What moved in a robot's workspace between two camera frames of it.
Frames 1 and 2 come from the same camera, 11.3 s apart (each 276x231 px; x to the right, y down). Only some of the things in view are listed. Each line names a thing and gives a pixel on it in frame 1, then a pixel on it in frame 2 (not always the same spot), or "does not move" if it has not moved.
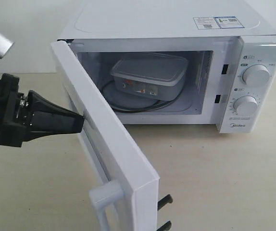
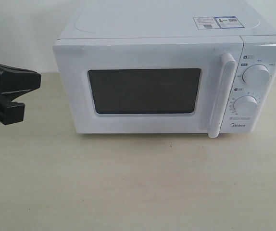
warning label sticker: (217, 22) does not move
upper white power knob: (256, 75) does not move
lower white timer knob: (245, 106) does not move
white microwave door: (124, 183) -> (186, 85)
